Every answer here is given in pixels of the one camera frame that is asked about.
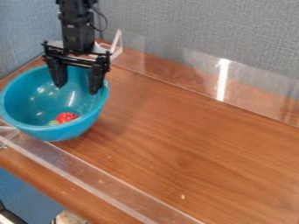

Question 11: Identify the red toy strawberry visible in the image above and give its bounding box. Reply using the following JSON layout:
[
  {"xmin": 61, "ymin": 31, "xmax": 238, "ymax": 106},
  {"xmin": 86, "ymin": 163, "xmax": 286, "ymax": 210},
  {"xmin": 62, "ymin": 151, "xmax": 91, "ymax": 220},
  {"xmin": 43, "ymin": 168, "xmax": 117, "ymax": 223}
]
[{"xmin": 49, "ymin": 112, "xmax": 81, "ymax": 126}]

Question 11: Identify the dark object bottom left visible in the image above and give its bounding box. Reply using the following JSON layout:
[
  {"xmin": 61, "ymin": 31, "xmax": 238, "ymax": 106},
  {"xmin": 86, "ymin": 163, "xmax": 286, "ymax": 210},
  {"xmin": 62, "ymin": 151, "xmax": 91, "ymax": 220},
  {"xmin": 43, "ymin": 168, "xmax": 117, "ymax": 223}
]
[{"xmin": 0, "ymin": 201, "xmax": 29, "ymax": 224}]

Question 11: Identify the blue plastic bowl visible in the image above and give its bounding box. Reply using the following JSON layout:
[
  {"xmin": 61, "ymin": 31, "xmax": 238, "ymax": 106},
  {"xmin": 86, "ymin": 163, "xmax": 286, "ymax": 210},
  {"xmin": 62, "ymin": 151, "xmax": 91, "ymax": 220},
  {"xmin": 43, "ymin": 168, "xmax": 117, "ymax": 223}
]
[{"xmin": 0, "ymin": 66, "xmax": 110, "ymax": 142}]

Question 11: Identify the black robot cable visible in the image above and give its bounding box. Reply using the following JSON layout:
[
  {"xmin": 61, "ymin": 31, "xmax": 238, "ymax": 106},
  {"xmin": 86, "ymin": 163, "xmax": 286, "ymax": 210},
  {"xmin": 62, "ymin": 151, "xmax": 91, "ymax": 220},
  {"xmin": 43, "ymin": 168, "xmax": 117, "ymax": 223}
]
[{"xmin": 90, "ymin": 5, "xmax": 109, "ymax": 32}]

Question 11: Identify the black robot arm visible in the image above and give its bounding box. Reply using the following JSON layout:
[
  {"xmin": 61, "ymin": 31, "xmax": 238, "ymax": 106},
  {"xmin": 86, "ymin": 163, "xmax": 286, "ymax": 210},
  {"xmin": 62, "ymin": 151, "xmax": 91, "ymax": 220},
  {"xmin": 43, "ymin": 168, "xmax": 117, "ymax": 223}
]
[{"xmin": 42, "ymin": 0, "xmax": 113, "ymax": 95}]

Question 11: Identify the clear acrylic barrier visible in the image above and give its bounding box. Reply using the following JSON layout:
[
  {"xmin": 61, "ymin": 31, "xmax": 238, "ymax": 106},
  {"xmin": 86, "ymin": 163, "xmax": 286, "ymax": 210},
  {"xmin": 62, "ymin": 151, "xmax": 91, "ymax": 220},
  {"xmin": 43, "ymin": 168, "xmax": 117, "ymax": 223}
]
[
  {"xmin": 106, "ymin": 29, "xmax": 299, "ymax": 128},
  {"xmin": 0, "ymin": 118, "xmax": 205, "ymax": 224}
]

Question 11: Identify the clear acrylic corner bracket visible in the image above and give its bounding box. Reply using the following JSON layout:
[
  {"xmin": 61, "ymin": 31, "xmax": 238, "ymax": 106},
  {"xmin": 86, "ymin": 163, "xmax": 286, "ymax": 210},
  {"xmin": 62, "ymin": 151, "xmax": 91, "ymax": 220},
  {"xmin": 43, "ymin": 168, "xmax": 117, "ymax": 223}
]
[{"xmin": 93, "ymin": 30, "xmax": 123, "ymax": 60}]

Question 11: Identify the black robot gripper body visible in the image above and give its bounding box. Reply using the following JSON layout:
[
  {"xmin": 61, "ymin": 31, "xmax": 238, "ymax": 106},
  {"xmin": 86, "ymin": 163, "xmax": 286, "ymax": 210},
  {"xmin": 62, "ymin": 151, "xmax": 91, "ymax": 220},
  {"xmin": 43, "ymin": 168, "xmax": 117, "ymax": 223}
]
[{"xmin": 42, "ymin": 12, "xmax": 113, "ymax": 73}]

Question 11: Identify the clear acrylic back barrier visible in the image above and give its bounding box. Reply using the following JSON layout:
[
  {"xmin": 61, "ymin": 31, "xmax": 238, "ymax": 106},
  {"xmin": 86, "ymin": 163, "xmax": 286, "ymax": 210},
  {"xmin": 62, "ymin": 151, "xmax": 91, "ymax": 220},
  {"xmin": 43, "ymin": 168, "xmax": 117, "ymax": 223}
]
[{"xmin": 106, "ymin": 29, "xmax": 299, "ymax": 128}]

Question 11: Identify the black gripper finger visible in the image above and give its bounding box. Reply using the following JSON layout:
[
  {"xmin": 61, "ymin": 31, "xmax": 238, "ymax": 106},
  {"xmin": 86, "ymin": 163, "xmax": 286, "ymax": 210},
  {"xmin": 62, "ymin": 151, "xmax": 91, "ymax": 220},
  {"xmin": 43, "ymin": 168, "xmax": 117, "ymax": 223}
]
[
  {"xmin": 89, "ymin": 66, "xmax": 106, "ymax": 95},
  {"xmin": 46, "ymin": 58, "xmax": 69, "ymax": 88}
]

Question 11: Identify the clear acrylic front barrier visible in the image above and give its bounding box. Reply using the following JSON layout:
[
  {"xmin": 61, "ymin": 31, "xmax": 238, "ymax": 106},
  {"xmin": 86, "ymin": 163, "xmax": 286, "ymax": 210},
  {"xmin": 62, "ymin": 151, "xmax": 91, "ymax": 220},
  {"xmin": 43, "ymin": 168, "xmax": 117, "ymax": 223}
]
[{"xmin": 0, "ymin": 118, "xmax": 205, "ymax": 224}]

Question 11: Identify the pale object under table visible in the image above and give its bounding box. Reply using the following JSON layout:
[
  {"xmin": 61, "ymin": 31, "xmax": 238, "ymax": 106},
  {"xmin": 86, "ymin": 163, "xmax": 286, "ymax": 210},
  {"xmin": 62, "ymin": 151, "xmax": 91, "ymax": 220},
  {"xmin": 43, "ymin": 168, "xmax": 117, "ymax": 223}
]
[{"xmin": 51, "ymin": 210, "xmax": 91, "ymax": 224}]

